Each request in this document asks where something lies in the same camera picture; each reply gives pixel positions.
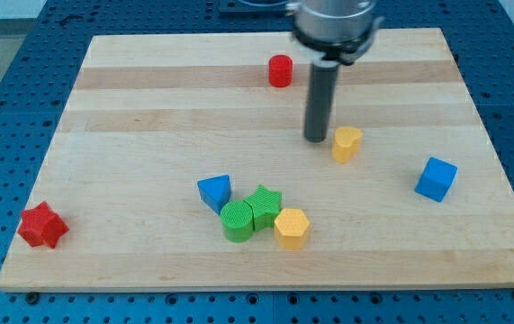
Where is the yellow hexagon block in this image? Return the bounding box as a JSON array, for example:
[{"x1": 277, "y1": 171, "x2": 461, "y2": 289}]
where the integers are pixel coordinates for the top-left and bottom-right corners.
[{"x1": 274, "y1": 208, "x2": 311, "y2": 250}]

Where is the blue cube block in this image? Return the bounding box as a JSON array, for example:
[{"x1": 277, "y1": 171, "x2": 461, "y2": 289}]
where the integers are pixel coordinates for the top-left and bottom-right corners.
[{"x1": 414, "y1": 157, "x2": 458, "y2": 203}]

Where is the wooden board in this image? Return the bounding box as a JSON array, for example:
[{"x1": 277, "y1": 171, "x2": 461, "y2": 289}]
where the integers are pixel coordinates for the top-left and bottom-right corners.
[{"x1": 0, "y1": 28, "x2": 514, "y2": 293}]

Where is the blue triangle block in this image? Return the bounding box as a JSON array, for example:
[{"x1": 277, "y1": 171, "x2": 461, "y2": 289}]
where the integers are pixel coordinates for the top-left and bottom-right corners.
[{"x1": 197, "y1": 175, "x2": 232, "y2": 215}]

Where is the red star block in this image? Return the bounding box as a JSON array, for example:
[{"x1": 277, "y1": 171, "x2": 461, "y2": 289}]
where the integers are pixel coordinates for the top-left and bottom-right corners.
[{"x1": 17, "y1": 201, "x2": 69, "y2": 248}]

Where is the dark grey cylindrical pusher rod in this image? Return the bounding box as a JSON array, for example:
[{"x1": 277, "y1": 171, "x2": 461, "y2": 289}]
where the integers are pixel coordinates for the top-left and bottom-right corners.
[{"x1": 303, "y1": 64, "x2": 338, "y2": 143}]

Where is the green star block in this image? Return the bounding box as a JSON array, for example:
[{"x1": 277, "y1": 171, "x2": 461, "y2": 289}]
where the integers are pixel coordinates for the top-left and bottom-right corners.
[{"x1": 244, "y1": 184, "x2": 283, "y2": 231}]

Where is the red cylinder block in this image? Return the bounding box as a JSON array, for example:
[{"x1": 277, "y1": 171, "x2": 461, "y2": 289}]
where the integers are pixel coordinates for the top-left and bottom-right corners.
[{"x1": 268, "y1": 55, "x2": 293, "y2": 87}]

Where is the green cylinder block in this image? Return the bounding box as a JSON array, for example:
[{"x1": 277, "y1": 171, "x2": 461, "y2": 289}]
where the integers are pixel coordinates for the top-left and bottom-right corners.
[{"x1": 221, "y1": 201, "x2": 254, "y2": 243}]

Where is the yellow heart block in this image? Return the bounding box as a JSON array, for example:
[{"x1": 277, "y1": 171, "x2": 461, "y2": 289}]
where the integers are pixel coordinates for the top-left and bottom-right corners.
[{"x1": 331, "y1": 127, "x2": 364, "y2": 164}]

